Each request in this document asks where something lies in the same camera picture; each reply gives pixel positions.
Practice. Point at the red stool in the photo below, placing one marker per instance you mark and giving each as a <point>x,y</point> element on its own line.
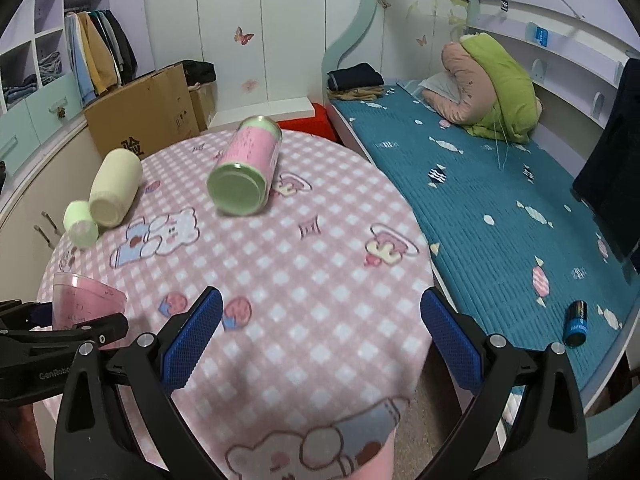
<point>317,125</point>

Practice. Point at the white wardrobe with shelves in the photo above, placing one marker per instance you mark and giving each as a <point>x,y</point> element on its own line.
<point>41,101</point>

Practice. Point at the black hanging garment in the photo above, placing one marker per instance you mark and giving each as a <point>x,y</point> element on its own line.
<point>609,181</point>

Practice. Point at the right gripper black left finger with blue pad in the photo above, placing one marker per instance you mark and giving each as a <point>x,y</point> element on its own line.
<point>93,436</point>

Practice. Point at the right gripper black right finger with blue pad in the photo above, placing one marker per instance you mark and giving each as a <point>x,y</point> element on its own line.
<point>548,439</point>

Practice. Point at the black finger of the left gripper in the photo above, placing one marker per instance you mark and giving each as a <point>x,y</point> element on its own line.
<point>35,365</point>

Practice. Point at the pink checkered tablecloth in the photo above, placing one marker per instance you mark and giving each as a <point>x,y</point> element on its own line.
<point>321,345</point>

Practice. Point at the brown cardboard box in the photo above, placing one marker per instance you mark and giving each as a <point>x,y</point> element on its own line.
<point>145,116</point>

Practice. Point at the pink plastic cup with writing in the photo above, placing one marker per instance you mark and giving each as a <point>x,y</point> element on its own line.
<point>77,300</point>

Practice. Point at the cream yellow cylindrical bottle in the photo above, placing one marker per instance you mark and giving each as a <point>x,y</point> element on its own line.
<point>115,187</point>

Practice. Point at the blue black battery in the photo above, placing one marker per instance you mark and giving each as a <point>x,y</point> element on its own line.
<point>576,324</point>

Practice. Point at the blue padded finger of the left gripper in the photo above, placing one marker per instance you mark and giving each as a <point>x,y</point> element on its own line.
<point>24,316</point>

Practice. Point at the pink green labelled can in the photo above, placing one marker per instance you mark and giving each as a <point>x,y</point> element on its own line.
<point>240,183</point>

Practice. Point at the hanging clothes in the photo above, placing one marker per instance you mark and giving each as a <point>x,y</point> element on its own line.
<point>101,56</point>

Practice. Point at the white bed frame shelf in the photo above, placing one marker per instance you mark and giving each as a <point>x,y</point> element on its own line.
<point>573,49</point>

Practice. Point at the teal candy print bedsheet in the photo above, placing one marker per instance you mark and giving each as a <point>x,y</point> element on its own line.
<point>512,244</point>

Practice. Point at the small light green cup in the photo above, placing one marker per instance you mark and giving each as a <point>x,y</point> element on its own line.
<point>79,224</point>

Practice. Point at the folded dark clothes stack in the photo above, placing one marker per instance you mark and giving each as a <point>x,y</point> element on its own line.
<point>360,82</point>

